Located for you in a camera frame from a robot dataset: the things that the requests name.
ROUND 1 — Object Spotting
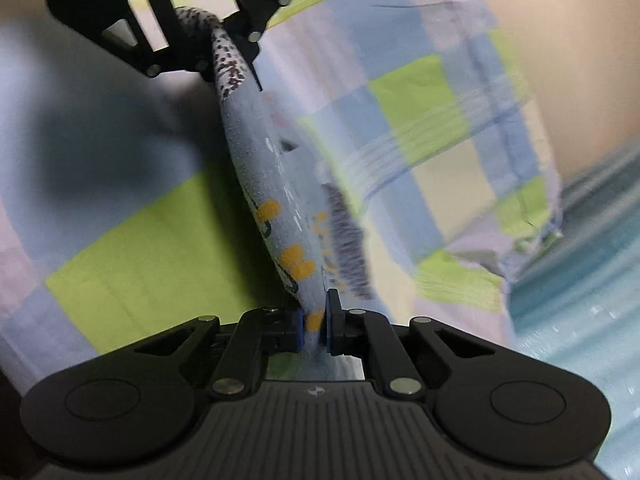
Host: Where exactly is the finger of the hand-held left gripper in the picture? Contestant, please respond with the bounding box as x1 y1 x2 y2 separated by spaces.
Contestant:
99 0 217 84
220 0 302 93

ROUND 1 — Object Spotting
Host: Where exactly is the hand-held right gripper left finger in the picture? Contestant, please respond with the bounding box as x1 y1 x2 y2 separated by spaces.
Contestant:
135 306 304 400

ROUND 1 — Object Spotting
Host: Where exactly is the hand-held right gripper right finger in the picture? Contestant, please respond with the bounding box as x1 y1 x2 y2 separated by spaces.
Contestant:
324 289 489 397

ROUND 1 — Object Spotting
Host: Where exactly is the blue dotted print garment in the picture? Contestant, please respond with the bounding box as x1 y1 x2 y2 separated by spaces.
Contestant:
172 6 377 361

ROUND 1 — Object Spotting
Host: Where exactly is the checked blanket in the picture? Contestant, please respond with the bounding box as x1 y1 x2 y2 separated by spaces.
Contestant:
0 0 566 396

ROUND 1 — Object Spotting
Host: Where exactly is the teal cloth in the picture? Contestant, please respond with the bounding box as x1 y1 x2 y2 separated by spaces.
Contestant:
505 145 640 476

